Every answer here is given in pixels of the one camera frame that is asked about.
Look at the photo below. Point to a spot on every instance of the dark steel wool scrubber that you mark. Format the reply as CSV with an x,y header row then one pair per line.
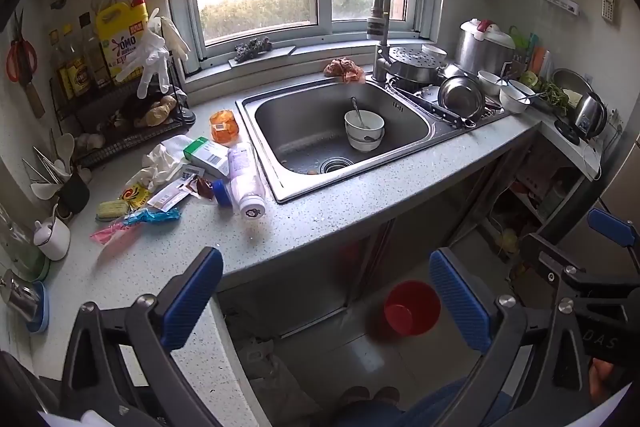
x,y
254,48

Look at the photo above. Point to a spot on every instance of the white paper towel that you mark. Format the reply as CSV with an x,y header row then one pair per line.
x,y
177,142

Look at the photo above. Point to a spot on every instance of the steel electric kettle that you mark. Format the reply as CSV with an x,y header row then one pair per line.
x,y
587,114

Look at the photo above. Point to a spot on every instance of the crumpled white latex gloves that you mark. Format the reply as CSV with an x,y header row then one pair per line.
x,y
160,164

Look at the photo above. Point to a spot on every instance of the stainless steel sink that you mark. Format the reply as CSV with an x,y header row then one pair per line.
x,y
300,127

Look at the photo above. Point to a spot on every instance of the white rice paddle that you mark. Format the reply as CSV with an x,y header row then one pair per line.
x,y
67,149
46,190

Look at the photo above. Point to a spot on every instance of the bundle of metal chopsticks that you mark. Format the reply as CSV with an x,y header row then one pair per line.
x,y
42,164

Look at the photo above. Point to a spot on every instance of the pink slipper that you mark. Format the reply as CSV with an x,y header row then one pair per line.
x,y
352,396
386,395

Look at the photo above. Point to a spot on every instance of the steel faucet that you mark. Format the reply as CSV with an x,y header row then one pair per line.
x,y
382,37

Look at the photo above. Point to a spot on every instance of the green vegetables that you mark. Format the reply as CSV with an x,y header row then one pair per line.
x,y
550,92

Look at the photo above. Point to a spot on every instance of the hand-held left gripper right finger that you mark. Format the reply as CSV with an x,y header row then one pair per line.
x,y
460,302

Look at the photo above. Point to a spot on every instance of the steel cup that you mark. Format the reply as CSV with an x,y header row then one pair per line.
x,y
20,297

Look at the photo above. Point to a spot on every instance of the steel steamer pot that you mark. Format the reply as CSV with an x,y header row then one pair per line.
x,y
412,62

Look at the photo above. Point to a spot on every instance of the brown ceramic cup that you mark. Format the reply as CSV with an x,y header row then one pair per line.
x,y
62,213

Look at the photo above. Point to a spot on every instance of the green white medicine box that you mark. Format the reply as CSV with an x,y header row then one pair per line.
x,y
205,153

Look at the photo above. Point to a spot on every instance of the ginger root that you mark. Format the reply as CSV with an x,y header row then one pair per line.
x,y
155,112

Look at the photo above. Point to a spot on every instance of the blue coaster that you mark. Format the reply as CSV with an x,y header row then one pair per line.
x,y
39,312

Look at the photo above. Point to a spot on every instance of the white plastic bottle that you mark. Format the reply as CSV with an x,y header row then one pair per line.
x,y
245,177

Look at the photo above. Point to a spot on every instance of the yellow green sponge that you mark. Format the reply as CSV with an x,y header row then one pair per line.
x,y
113,209

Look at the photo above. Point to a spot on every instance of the metal base cabinet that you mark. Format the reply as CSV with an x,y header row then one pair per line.
x,y
310,282

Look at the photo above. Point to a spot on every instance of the white ceramic bowl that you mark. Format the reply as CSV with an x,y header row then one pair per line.
x,y
517,99
365,146
364,122
490,82

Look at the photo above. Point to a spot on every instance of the rice cooker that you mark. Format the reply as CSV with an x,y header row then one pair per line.
x,y
482,49

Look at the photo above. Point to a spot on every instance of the open storage shelf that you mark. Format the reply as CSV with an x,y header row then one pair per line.
x,y
545,192

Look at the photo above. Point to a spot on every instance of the yellow label oil bottle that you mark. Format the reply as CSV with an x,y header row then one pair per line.
x,y
70,72

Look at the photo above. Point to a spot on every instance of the orange rag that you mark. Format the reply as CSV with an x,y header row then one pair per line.
x,y
342,69

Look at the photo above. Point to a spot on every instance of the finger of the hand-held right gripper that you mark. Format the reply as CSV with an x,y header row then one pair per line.
x,y
607,224
542,252

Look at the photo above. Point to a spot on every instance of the garlic bulbs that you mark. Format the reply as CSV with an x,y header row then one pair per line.
x,y
90,142

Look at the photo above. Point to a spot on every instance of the white ceramic jug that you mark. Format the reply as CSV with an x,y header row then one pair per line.
x,y
52,237

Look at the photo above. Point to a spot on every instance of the person's blue jeans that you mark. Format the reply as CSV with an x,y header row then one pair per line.
x,y
390,417

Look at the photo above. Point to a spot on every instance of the yellow detergent bottle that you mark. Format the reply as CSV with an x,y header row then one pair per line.
x,y
120,42

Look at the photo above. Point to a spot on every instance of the blue bottle cap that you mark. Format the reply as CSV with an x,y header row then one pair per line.
x,y
222,193

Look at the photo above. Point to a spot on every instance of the white wall hook strip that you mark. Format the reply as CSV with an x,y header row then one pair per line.
x,y
560,2

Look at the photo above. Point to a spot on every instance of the white rubber glove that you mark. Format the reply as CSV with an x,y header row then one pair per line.
x,y
176,37
150,57

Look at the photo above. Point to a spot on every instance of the red plastic bin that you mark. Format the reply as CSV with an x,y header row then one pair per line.
x,y
415,307

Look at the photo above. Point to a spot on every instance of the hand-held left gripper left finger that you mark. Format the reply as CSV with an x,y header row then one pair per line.
x,y
192,297

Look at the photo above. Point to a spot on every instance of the yellow foil packet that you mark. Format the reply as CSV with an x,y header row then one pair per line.
x,y
135,197

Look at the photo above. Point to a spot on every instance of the metal spoon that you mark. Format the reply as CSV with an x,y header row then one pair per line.
x,y
357,109

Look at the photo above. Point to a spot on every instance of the dark sauce bottle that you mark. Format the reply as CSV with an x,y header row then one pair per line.
x,y
95,57

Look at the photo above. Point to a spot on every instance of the brown sauce packet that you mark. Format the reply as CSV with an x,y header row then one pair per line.
x,y
204,188

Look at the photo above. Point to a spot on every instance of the person's right hand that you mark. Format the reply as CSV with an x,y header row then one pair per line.
x,y
601,374

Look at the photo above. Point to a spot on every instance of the steel pan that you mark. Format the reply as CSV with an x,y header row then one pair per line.
x,y
460,99

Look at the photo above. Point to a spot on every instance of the pink white sachet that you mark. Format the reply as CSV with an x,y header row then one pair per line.
x,y
167,196

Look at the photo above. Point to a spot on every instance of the orange plastic jar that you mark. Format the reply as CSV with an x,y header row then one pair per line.
x,y
222,127

